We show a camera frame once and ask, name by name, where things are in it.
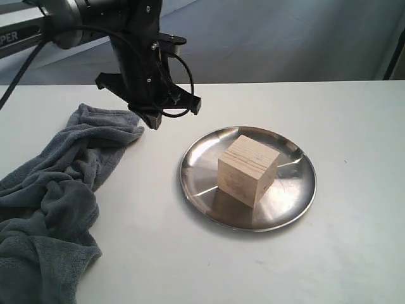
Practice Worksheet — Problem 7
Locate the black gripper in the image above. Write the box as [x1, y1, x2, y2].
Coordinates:
[95, 28, 201, 115]

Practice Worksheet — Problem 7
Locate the light wooden cube block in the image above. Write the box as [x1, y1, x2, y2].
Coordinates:
[217, 136, 281, 208]

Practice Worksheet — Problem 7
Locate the grey fleece towel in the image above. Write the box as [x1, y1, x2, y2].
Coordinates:
[1, 104, 144, 303]

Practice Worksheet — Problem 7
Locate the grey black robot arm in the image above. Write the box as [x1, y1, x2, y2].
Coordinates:
[1, 1, 201, 118]

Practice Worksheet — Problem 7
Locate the grey backdrop cloth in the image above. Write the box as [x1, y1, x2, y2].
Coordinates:
[0, 0, 405, 86]

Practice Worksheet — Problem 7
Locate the round stainless steel plate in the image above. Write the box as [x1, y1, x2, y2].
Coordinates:
[178, 126, 317, 232]

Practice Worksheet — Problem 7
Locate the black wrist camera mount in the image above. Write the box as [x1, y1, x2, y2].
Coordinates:
[157, 32, 187, 56]

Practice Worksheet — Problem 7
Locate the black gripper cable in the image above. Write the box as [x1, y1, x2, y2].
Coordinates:
[0, 25, 196, 118]

